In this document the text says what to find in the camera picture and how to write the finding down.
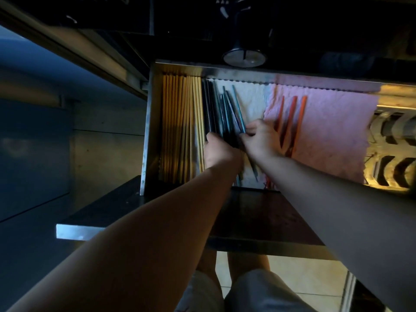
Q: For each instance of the person's left hand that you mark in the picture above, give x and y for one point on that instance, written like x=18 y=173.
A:
x=221 y=155

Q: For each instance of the person's right hand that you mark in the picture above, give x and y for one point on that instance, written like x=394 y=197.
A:
x=265 y=139

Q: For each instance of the person's left fingers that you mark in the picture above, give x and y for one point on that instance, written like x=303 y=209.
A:
x=213 y=137

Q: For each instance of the person's right fingers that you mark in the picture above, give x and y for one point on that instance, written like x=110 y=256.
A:
x=252 y=130

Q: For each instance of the bundle of dark chopsticks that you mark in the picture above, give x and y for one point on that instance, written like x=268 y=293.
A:
x=216 y=110

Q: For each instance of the person's right forearm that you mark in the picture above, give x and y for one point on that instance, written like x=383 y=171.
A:
x=344 y=214

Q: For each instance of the person's left forearm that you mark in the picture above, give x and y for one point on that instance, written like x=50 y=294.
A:
x=156 y=237

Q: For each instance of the white cloth liner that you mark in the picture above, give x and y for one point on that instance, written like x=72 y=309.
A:
x=255 y=100

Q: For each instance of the orange chopstick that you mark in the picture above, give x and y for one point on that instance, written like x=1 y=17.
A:
x=298 y=123
x=290 y=116
x=279 y=113

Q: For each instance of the row of yellow wooden chopsticks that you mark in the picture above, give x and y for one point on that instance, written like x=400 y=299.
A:
x=180 y=126

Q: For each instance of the metal drawer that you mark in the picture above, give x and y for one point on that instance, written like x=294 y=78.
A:
x=152 y=126

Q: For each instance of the black round-based appliance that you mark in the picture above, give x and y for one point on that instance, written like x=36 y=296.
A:
x=244 y=56

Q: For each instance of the pink cloth liner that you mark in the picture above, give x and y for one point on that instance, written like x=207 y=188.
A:
x=334 y=133

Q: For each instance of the dark drawer front panel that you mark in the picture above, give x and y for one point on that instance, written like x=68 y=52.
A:
x=260 y=220

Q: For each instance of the person's left leg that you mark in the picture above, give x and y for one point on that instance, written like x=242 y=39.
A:
x=208 y=263

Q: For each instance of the person's leg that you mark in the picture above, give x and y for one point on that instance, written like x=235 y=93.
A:
x=208 y=263
x=247 y=263

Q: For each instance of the person's right leg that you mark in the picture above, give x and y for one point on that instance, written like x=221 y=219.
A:
x=247 y=263

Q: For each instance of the metal slotted rack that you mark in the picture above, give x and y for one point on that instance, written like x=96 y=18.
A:
x=390 y=149

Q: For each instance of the countertop edge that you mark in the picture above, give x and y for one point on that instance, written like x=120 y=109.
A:
x=81 y=48

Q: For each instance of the grey shorts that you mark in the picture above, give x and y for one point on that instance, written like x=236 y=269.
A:
x=256 y=294

